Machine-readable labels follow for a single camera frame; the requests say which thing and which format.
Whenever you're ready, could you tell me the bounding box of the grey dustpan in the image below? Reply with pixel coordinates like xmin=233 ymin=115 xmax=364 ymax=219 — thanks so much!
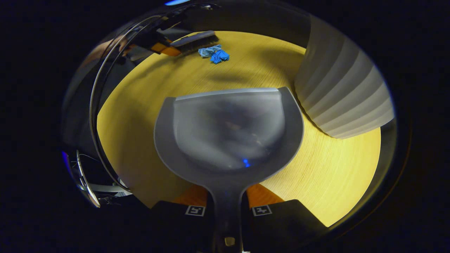
xmin=154 ymin=87 xmax=304 ymax=253

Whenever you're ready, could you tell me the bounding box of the small grey broom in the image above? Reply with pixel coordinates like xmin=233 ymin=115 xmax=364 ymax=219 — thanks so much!
xmin=170 ymin=31 xmax=219 ymax=54

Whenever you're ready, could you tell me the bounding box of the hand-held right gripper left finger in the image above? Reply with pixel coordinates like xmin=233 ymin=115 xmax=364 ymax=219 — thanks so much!
xmin=139 ymin=184 xmax=215 ymax=253

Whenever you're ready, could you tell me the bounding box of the dark blue wrapper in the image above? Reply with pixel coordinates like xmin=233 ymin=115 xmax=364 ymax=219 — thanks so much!
xmin=210 ymin=50 xmax=230 ymax=64

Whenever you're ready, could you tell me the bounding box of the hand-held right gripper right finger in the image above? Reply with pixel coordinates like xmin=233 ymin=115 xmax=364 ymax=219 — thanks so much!
xmin=242 ymin=183 xmax=329 ymax=253

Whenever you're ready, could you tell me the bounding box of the light blue wrapper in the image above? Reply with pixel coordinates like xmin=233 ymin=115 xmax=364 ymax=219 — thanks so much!
xmin=198 ymin=44 xmax=223 ymax=58

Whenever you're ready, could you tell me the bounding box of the black backdrop cloth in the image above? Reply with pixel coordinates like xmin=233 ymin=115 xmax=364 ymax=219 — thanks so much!
xmin=183 ymin=3 xmax=311 ymax=48

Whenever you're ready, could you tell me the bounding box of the white ribbed garbage bin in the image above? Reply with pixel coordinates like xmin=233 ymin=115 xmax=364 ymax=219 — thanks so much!
xmin=295 ymin=15 xmax=395 ymax=139

